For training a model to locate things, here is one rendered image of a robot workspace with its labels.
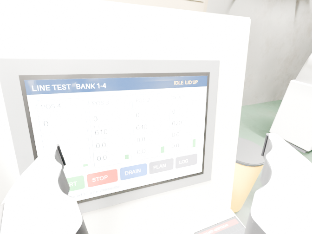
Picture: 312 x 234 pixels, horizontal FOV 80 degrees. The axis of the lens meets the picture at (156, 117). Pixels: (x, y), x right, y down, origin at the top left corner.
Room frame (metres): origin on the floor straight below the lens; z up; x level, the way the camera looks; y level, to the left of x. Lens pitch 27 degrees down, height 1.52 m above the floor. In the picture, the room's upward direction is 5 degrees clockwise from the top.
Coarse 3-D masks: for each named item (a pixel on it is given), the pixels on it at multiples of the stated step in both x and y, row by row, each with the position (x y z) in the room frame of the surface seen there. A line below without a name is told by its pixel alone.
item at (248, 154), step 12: (240, 144) 1.39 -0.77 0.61; (252, 144) 1.41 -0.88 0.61; (240, 156) 1.22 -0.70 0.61; (252, 156) 1.23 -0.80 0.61; (240, 168) 1.15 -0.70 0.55; (252, 168) 1.14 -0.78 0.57; (240, 180) 1.15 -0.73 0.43; (252, 180) 1.16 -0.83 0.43; (240, 192) 1.15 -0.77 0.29; (240, 204) 1.18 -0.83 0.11
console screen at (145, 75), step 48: (48, 96) 0.33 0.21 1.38; (96, 96) 0.36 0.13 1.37; (144, 96) 0.40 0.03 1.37; (192, 96) 0.45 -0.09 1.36; (48, 144) 0.30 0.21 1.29; (96, 144) 0.33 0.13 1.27; (144, 144) 0.37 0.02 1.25; (192, 144) 0.42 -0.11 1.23; (96, 192) 0.30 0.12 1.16; (144, 192) 0.34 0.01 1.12
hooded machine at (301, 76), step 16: (304, 64) 2.68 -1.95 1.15; (304, 80) 2.57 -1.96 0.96; (288, 96) 2.62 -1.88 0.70; (304, 96) 2.47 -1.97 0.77; (288, 112) 2.54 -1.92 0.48; (304, 112) 2.40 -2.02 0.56; (272, 128) 2.64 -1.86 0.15; (288, 128) 2.47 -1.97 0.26; (304, 128) 2.33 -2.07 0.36; (304, 144) 2.26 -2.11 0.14
